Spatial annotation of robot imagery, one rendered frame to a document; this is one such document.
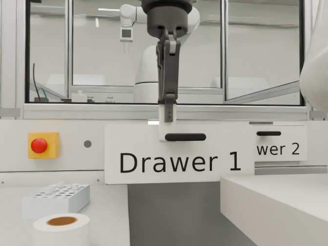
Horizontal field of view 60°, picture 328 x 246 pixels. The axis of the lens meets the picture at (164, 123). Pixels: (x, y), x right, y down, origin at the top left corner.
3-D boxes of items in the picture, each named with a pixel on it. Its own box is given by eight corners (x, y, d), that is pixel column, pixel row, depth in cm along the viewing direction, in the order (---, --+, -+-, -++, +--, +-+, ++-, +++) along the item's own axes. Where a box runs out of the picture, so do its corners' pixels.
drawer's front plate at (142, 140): (254, 180, 56) (254, 124, 56) (104, 184, 52) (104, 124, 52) (250, 178, 58) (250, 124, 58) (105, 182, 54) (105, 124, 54)
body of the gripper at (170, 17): (145, 20, 56) (145, 67, 56) (149, 1, 48) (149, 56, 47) (182, 22, 57) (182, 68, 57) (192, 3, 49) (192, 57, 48)
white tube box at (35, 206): (68, 219, 50) (68, 198, 50) (21, 219, 50) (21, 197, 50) (90, 201, 62) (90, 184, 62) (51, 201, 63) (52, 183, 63)
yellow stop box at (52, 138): (54, 158, 76) (54, 132, 76) (26, 159, 75) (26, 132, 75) (59, 156, 81) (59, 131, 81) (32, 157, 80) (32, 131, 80)
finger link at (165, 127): (175, 103, 52) (176, 103, 52) (175, 141, 52) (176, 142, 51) (159, 103, 52) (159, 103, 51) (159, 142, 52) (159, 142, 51)
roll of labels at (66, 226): (64, 269, 32) (64, 234, 33) (19, 258, 35) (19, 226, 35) (100, 245, 39) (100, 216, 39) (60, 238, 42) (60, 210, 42)
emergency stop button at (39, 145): (46, 153, 73) (46, 137, 74) (30, 153, 73) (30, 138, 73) (49, 152, 76) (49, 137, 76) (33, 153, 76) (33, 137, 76)
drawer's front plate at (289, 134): (307, 160, 89) (307, 125, 89) (218, 162, 85) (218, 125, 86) (304, 160, 91) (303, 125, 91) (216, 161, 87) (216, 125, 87)
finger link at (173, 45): (174, 31, 52) (180, 20, 46) (174, 60, 51) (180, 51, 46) (161, 31, 51) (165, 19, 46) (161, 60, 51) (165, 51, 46)
